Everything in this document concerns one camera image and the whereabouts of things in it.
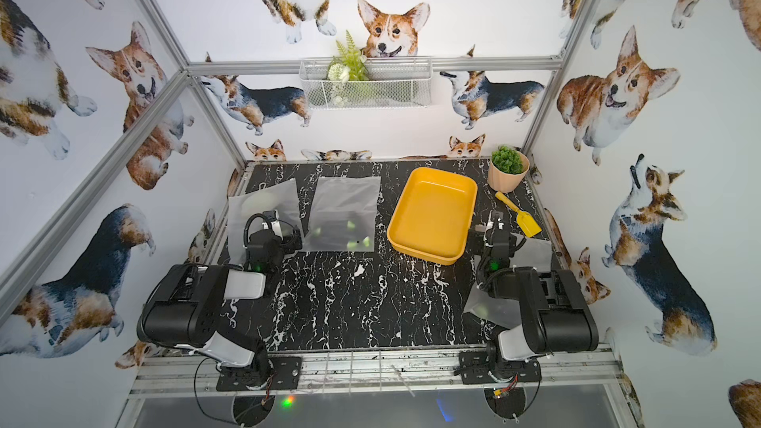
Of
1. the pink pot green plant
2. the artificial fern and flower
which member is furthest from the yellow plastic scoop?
the artificial fern and flower

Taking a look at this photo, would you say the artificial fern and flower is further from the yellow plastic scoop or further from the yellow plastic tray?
the yellow plastic scoop

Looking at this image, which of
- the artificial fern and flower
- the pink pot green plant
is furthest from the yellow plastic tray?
the artificial fern and flower

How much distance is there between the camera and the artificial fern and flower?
0.81 meters

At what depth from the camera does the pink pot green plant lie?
3.46 feet

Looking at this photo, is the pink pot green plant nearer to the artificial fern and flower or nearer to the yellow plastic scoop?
the yellow plastic scoop

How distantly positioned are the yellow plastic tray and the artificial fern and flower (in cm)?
39

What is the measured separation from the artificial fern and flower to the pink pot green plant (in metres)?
0.54

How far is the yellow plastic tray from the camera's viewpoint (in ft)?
3.03

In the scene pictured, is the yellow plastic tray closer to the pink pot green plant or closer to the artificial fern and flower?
the pink pot green plant

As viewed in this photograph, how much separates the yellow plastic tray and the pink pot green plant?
0.30ft
